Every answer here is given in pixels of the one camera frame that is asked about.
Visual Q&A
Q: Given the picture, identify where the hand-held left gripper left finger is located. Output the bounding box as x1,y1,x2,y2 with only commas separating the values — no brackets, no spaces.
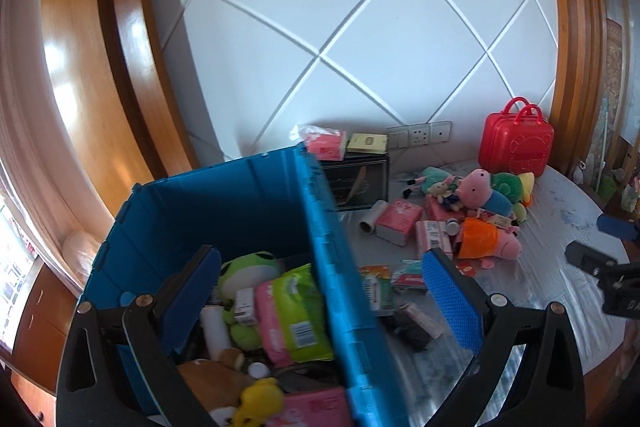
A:
54,245,222,427

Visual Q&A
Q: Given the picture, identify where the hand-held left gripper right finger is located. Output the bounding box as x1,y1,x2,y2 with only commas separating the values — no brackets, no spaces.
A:
421,248,587,427

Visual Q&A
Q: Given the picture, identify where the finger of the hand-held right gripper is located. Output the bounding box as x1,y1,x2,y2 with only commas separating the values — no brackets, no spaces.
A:
597,213,640,240
565,241,640,318

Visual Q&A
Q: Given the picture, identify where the silver printed box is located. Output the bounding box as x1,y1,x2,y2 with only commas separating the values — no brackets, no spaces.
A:
397,303,446,340

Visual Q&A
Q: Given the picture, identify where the blue plastic container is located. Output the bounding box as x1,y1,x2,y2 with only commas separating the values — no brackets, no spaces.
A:
75,142,393,427

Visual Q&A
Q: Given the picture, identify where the black pouch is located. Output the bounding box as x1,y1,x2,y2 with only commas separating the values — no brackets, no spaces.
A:
392,304,441,354

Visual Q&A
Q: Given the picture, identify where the small red white box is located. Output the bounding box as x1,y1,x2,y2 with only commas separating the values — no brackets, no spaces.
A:
233,287,259,327

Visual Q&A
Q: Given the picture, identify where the green frog plush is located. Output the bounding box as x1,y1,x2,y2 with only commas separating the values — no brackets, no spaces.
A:
217,250,284,351

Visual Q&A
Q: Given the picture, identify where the pig plush orange dress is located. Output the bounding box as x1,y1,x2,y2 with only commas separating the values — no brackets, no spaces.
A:
451,217,524,271

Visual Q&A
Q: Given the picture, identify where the dark bottle white cap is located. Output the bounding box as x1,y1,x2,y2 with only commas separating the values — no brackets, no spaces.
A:
443,218,463,253

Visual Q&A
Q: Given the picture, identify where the red green box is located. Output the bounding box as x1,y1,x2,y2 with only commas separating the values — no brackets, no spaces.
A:
359,264,396,312

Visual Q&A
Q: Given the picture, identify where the brown plush toy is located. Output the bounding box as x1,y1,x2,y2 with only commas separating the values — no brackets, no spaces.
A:
177,347,257,414

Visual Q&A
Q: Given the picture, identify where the small bear doll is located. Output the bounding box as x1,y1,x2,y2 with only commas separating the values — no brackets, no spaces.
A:
429,181,464,211

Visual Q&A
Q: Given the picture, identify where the green yellow plush toy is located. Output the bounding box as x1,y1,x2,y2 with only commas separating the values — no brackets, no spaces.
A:
490,171,536,224

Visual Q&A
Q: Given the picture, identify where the pink green tissue pack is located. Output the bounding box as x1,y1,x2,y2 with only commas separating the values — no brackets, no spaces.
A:
254,264,335,368

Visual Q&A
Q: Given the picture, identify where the pig plush blue dress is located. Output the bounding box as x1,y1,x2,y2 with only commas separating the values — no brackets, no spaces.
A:
456,167,517,219

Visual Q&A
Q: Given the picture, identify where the white paper roll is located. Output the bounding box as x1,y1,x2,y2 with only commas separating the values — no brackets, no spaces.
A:
358,200,390,236

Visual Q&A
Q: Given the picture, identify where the white plastic bag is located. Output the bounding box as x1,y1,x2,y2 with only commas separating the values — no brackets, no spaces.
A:
62,229,109,294

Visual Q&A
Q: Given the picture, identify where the small plush teal dress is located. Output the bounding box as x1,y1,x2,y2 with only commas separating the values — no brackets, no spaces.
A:
401,166,457,198

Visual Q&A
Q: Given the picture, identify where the red toy suitcase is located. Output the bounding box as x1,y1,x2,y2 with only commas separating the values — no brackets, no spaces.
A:
478,96,555,180

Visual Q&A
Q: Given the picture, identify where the black gift box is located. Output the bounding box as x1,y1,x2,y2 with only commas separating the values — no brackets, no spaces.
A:
319,156,392,211

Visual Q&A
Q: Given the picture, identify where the wooden cabinet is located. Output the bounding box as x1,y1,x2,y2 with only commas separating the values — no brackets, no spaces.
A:
9,257,82,400

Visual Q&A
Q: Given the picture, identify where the pink packet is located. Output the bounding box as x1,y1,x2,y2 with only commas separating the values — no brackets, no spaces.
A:
280,386,354,427

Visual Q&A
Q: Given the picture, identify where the flat gold box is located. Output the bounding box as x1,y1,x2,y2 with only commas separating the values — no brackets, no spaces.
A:
346,133,390,156

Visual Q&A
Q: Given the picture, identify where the wooden frame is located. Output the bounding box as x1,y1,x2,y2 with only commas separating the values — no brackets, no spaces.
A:
39,0,202,220
534,0,628,180

